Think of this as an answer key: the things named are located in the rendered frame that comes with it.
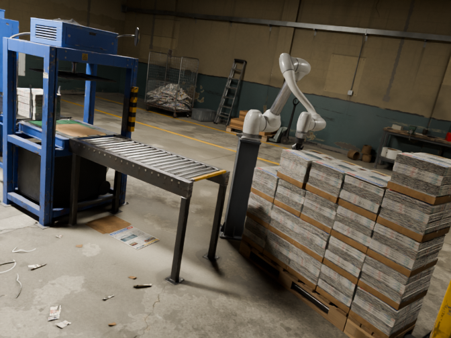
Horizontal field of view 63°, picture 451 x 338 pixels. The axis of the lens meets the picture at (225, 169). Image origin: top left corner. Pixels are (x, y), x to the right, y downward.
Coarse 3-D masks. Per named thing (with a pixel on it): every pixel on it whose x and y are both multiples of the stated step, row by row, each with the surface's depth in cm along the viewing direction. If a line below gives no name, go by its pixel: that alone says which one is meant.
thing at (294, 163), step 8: (288, 152) 287; (296, 152) 288; (288, 160) 287; (296, 160) 280; (304, 160) 273; (312, 160) 273; (320, 160) 278; (280, 168) 295; (288, 168) 288; (296, 168) 281; (304, 168) 274; (296, 176) 281; (304, 176) 274
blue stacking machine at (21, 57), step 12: (0, 12) 468; (0, 24) 462; (12, 24) 475; (0, 36) 466; (0, 48) 470; (0, 60) 474; (24, 60) 500; (0, 72) 478; (24, 72) 504; (0, 84) 483
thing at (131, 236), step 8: (120, 232) 339; (128, 232) 342; (136, 232) 344; (144, 232) 347; (120, 240) 325; (128, 240) 327; (136, 240) 329; (144, 240) 332; (152, 240) 334; (136, 248) 316
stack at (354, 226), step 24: (264, 168) 319; (264, 192) 310; (288, 192) 290; (312, 192) 273; (264, 216) 311; (288, 216) 290; (312, 216) 272; (336, 216) 255; (360, 216) 241; (264, 240) 313; (312, 240) 272; (336, 240) 255; (360, 240) 241; (288, 264) 293; (312, 264) 273; (336, 264) 256; (360, 264) 242; (288, 288) 293; (312, 288) 275; (336, 288) 257; (336, 312) 258
